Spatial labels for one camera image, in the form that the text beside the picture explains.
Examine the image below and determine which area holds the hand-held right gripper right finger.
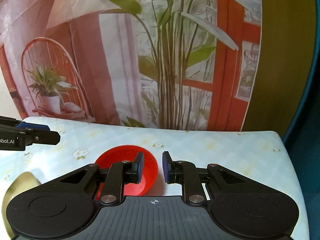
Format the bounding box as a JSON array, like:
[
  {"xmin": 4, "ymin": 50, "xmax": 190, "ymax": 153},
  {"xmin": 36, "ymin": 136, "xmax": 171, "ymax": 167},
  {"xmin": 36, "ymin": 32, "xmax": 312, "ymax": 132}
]
[{"xmin": 162, "ymin": 151, "xmax": 241, "ymax": 205}]

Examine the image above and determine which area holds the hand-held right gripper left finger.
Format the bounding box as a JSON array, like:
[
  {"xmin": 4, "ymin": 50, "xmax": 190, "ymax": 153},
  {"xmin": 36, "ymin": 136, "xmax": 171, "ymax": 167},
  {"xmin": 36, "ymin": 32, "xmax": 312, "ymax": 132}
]
[{"xmin": 60, "ymin": 152, "xmax": 145, "ymax": 205}]

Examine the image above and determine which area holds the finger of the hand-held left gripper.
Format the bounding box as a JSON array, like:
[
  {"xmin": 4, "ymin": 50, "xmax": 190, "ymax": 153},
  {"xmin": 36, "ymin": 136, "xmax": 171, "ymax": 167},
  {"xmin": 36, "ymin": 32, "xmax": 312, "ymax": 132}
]
[
  {"xmin": 0, "ymin": 116, "xmax": 50, "ymax": 131},
  {"xmin": 24, "ymin": 128, "xmax": 61, "ymax": 146}
]

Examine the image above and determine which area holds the red bowl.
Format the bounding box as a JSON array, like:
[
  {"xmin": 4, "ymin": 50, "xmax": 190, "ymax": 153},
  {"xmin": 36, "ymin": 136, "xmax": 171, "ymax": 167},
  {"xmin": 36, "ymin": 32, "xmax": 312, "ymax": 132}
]
[{"xmin": 94, "ymin": 145, "xmax": 159, "ymax": 201}]

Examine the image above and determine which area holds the yellow plate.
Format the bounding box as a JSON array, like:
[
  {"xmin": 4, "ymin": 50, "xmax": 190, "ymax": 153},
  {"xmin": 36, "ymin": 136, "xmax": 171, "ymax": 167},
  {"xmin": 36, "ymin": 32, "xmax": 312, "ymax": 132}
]
[{"xmin": 4, "ymin": 171, "xmax": 42, "ymax": 240}]

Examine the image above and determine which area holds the white marble board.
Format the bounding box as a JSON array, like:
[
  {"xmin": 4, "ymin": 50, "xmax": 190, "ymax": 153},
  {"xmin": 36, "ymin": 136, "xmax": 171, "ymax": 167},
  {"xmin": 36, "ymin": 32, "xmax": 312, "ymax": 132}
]
[{"xmin": 0, "ymin": 77, "xmax": 25, "ymax": 120}]

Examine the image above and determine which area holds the floral checked tablecloth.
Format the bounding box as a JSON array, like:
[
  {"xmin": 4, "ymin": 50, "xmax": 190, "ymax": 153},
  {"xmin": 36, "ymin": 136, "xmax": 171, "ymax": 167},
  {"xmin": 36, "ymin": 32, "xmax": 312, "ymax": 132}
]
[{"xmin": 0, "ymin": 116, "xmax": 309, "ymax": 240}]

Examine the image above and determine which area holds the printed backdrop cloth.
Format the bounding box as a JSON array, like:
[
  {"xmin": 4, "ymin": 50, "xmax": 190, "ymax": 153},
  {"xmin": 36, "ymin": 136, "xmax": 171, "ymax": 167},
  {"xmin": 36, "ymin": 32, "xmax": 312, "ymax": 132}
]
[{"xmin": 0, "ymin": 0, "xmax": 263, "ymax": 132}]

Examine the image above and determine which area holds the teal curtain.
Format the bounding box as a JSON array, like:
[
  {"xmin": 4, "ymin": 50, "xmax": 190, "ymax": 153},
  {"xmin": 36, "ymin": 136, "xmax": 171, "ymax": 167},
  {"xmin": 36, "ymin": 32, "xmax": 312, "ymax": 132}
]
[{"xmin": 281, "ymin": 0, "xmax": 320, "ymax": 240}]

